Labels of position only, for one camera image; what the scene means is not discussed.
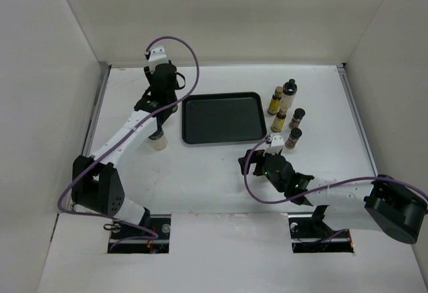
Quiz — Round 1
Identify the small yellow label bottle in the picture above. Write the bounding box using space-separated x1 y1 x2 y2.
267 86 283 115

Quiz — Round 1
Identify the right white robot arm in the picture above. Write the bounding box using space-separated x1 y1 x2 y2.
238 150 427 244

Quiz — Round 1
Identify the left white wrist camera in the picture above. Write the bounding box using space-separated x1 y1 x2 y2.
146 45 169 73

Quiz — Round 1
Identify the black plastic tray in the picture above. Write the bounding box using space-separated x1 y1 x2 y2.
182 92 267 144

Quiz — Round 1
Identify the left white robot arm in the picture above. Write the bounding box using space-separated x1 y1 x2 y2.
72 61 183 239

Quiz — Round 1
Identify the small amber sauce bottle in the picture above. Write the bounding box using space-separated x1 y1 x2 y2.
270 107 288 132

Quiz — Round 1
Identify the brown spice jar black lid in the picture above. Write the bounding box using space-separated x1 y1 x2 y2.
288 108 306 129

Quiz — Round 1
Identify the white bottle black cap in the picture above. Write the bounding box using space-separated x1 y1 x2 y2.
280 78 298 109

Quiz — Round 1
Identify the tall red green sauce bottle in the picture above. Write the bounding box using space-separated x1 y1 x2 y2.
156 105 178 134

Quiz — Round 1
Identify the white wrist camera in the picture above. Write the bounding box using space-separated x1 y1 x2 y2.
146 45 169 73
265 133 285 155

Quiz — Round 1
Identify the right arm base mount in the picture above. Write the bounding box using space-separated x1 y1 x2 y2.
288 205 354 254

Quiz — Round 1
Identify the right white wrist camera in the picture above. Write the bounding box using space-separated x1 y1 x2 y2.
265 133 285 155

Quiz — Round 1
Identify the clear jar with white powder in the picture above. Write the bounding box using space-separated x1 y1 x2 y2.
148 131 167 151

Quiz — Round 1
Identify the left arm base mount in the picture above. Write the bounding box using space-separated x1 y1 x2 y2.
103 215 172 254

